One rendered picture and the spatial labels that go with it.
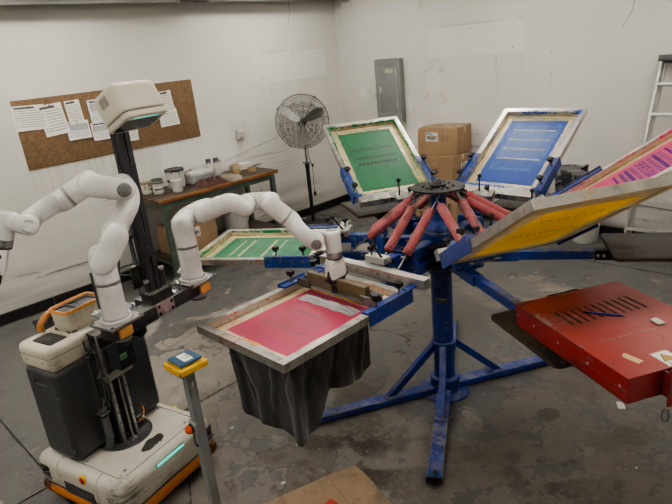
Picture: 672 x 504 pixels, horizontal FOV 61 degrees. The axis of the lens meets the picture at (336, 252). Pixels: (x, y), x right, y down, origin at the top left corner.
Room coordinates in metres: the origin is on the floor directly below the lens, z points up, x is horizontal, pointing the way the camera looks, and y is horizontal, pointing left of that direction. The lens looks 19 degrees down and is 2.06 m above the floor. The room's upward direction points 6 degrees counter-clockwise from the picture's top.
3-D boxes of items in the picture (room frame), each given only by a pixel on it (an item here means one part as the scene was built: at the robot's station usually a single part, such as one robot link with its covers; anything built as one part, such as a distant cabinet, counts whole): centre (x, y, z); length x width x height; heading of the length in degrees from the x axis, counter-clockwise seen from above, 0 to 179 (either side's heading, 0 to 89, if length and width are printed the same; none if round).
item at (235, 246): (3.32, 0.27, 1.05); 1.08 x 0.61 x 0.23; 74
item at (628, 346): (1.70, -0.95, 1.06); 0.61 x 0.46 x 0.12; 14
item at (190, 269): (2.48, 0.68, 1.21); 0.16 x 0.13 x 0.15; 58
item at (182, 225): (2.48, 0.67, 1.37); 0.13 x 0.10 x 0.16; 1
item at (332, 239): (2.49, 0.05, 1.25); 0.15 x 0.10 x 0.11; 91
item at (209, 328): (2.34, 0.16, 0.97); 0.79 x 0.58 x 0.04; 134
